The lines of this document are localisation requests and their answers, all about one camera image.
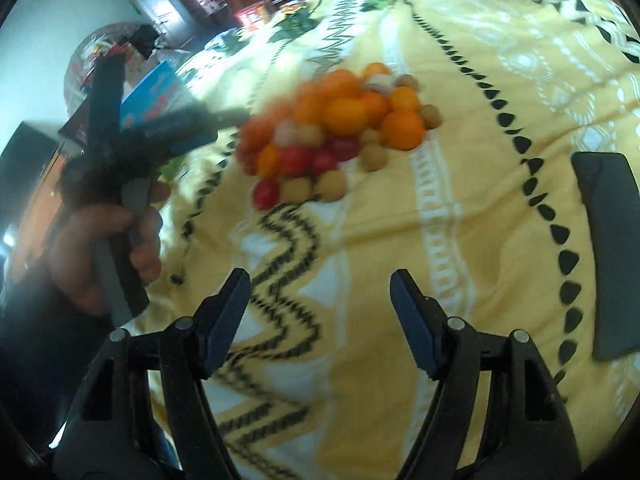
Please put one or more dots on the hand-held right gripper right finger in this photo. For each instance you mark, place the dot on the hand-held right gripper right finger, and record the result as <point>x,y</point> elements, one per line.
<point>415,320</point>

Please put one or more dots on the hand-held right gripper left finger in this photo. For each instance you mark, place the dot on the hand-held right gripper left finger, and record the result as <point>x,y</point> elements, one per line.
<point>227,320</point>

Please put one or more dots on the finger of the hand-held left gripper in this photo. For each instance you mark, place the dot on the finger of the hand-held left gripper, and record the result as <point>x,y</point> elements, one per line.
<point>192,139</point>
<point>220,117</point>

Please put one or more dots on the pile of cherry tomatoes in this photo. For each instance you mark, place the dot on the pile of cherry tomatoes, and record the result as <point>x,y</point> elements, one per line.
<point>295,160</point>

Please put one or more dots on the pile of oranges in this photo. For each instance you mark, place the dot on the pile of oranges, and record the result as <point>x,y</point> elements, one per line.
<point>345,116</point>

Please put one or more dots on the pile of brown longans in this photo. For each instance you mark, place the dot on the pile of brown longans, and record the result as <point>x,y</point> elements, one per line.
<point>332,185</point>

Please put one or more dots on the person's left forearm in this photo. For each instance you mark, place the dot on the person's left forearm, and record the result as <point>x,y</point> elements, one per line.
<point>45,355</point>

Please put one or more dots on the person's left hand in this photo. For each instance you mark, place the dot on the person's left hand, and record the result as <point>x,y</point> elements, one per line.
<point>85,260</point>

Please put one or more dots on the blue and green carton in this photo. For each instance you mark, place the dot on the blue and green carton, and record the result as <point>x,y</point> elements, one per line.
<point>150,94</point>

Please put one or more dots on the white fruit chunk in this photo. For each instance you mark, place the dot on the white fruit chunk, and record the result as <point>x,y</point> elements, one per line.
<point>287,133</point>
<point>378,83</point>

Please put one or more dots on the yellow patterned blanket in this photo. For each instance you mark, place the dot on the yellow patterned blanket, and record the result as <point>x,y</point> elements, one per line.
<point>380,240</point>

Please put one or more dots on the red snack box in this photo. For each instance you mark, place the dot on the red snack box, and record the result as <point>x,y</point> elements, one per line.
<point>252,15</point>

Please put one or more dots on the round colourful printed disc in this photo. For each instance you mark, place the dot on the round colourful printed disc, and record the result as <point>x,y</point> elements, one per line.
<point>87,55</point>

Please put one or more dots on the dark cabinet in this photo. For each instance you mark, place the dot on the dark cabinet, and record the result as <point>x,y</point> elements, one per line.
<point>155,5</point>

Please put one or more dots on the orange snack packet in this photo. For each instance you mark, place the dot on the orange snack packet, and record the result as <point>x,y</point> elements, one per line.
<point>290,7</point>

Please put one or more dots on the dark flat rectangular case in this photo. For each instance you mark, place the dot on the dark flat rectangular case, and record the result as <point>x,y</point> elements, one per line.
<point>607,255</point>

